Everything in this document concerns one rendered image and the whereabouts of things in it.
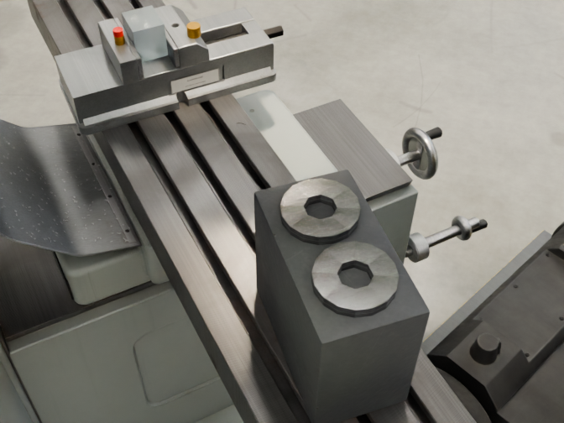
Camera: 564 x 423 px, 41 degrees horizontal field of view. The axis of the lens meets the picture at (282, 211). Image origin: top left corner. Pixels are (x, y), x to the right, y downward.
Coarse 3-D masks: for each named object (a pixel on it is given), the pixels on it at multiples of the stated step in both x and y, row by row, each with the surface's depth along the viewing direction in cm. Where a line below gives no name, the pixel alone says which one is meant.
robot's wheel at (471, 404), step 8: (448, 376) 128; (448, 384) 127; (456, 384) 127; (456, 392) 126; (464, 392) 126; (464, 400) 125; (472, 400) 125; (472, 408) 125; (480, 408) 125; (472, 416) 124; (480, 416) 125
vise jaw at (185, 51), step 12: (156, 12) 126; (168, 12) 126; (180, 12) 128; (168, 24) 123; (180, 24) 123; (168, 36) 121; (180, 36) 121; (168, 48) 122; (180, 48) 119; (192, 48) 120; (204, 48) 121; (180, 60) 121; (192, 60) 122; (204, 60) 123
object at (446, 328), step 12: (540, 240) 174; (528, 252) 172; (516, 264) 169; (504, 276) 167; (492, 288) 165; (468, 300) 162; (480, 300) 163; (456, 312) 160; (468, 312) 160; (444, 324) 158; (456, 324) 158; (432, 336) 156; (444, 336) 156; (432, 348) 154
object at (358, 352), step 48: (288, 192) 86; (336, 192) 86; (288, 240) 82; (336, 240) 82; (384, 240) 83; (288, 288) 82; (336, 288) 77; (384, 288) 77; (288, 336) 88; (336, 336) 74; (384, 336) 77; (336, 384) 81; (384, 384) 85
